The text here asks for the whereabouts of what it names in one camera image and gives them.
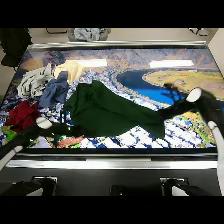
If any dark green T-shirt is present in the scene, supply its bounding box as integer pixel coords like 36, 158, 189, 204
64, 79, 167, 140

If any cream garment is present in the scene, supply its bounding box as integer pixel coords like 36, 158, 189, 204
53, 60, 85, 85

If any blue garment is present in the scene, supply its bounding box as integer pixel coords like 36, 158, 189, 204
38, 70, 71, 108

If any grey striped garment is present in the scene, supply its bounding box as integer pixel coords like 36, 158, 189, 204
16, 63, 56, 98

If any red garment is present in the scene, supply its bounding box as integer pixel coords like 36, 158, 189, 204
4, 100, 42, 134

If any light green garment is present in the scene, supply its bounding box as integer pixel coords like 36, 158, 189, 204
0, 125, 20, 142

